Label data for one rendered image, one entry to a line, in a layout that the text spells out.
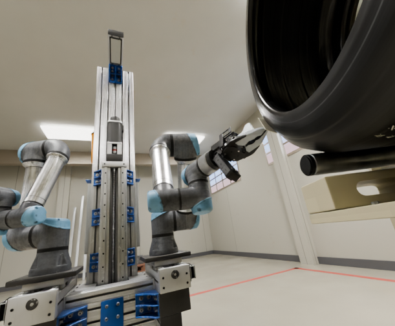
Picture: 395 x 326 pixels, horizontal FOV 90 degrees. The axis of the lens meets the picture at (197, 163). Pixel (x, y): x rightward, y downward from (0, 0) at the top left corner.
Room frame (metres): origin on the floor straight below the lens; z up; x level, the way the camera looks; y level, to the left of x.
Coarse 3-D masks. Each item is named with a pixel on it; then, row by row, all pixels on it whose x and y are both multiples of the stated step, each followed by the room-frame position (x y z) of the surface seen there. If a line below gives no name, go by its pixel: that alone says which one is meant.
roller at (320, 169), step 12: (312, 156) 0.38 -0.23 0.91; (324, 156) 0.38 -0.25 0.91; (336, 156) 0.38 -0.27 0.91; (348, 156) 0.38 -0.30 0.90; (360, 156) 0.38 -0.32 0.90; (372, 156) 0.38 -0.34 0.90; (384, 156) 0.38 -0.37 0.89; (312, 168) 0.38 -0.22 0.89; (324, 168) 0.38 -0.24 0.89; (336, 168) 0.38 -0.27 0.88; (348, 168) 0.39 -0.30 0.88; (360, 168) 0.39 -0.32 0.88
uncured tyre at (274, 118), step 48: (288, 0) 0.41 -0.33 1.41; (336, 0) 0.41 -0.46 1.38; (384, 0) 0.14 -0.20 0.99; (288, 48) 0.49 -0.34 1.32; (336, 48) 0.47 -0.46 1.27; (384, 48) 0.16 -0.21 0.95; (288, 96) 0.53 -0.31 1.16; (336, 96) 0.24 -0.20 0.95; (384, 96) 0.20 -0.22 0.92; (336, 144) 0.31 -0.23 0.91; (384, 144) 0.30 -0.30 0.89
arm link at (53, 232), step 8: (40, 224) 0.89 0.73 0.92; (48, 224) 0.88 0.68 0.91; (56, 224) 0.89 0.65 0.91; (64, 224) 0.92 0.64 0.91; (32, 232) 0.88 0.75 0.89; (40, 232) 0.88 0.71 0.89; (48, 232) 0.88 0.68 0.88; (56, 232) 0.90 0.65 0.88; (64, 232) 0.92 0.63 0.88; (32, 240) 0.89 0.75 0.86; (40, 240) 0.88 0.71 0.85; (48, 240) 0.88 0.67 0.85; (56, 240) 0.90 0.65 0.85; (64, 240) 0.92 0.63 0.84; (40, 248) 0.88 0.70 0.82
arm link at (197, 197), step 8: (192, 184) 0.68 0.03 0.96; (200, 184) 0.67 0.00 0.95; (208, 184) 0.70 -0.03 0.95; (184, 192) 0.66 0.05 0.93; (192, 192) 0.66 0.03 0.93; (200, 192) 0.67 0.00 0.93; (208, 192) 0.68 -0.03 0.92; (184, 200) 0.66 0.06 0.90; (192, 200) 0.66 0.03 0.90; (200, 200) 0.66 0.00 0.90; (208, 200) 0.67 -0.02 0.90; (184, 208) 0.68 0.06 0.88; (192, 208) 0.68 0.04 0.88; (200, 208) 0.66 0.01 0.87; (208, 208) 0.67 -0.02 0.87
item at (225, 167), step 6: (216, 156) 0.60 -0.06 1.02; (216, 162) 0.59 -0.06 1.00; (222, 162) 0.57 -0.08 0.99; (228, 162) 0.60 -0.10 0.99; (222, 168) 0.57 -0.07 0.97; (228, 168) 0.55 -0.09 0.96; (234, 168) 0.56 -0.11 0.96; (228, 174) 0.55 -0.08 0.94; (234, 174) 0.55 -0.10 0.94; (234, 180) 0.57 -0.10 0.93
